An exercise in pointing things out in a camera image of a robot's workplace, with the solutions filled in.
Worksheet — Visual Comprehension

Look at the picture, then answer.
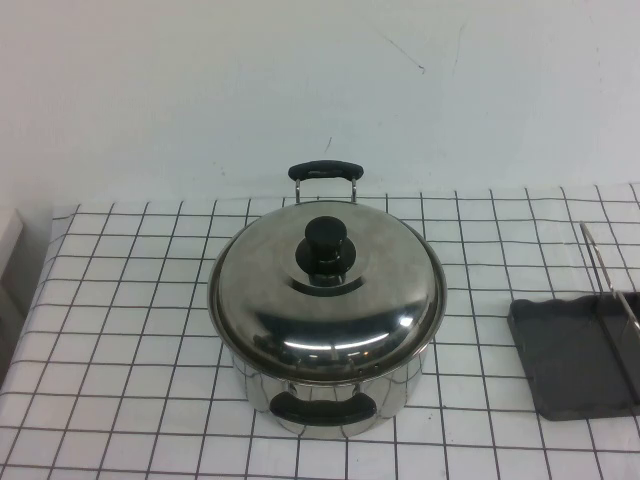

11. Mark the steel pot lid black knob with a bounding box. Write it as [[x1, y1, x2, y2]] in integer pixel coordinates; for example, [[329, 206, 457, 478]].
[[212, 199, 446, 369]]

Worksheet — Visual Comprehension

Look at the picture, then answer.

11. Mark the stainless steel cooking pot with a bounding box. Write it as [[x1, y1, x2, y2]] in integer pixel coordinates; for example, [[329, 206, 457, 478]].
[[207, 158, 449, 441]]

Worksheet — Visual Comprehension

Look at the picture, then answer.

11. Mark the white black grid tablecloth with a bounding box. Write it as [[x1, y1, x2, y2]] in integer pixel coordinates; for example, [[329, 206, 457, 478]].
[[0, 182, 640, 480]]

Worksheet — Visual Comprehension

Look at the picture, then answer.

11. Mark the black plastic drip tray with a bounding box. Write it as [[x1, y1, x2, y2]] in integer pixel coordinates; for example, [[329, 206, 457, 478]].
[[507, 292, 640, 421]]

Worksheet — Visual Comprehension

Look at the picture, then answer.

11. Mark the beige box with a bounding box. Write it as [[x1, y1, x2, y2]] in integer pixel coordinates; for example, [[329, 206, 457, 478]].
[[0, 206, 27, 324]]

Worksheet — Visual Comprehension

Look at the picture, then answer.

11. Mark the metal wire lid rack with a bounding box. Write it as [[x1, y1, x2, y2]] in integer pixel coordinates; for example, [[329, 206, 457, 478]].
[[578, 221, 640, 411]]

